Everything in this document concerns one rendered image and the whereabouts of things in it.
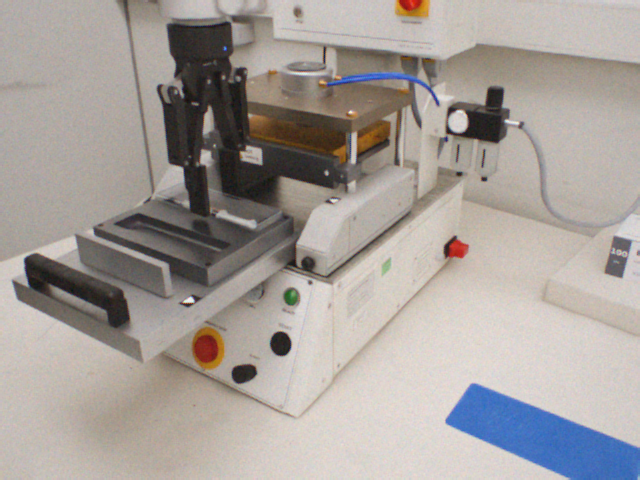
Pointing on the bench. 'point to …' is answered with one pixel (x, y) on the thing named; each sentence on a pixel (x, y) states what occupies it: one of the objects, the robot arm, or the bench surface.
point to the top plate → (326, 96)
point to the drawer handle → (78, 286)
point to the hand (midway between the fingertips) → (214, 184)
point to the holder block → (191, 240)
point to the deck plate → (289, 193)
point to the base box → (373, 296)
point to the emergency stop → (206, 348)
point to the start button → (279, 344)
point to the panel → (255, 339)
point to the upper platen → (269, 129)
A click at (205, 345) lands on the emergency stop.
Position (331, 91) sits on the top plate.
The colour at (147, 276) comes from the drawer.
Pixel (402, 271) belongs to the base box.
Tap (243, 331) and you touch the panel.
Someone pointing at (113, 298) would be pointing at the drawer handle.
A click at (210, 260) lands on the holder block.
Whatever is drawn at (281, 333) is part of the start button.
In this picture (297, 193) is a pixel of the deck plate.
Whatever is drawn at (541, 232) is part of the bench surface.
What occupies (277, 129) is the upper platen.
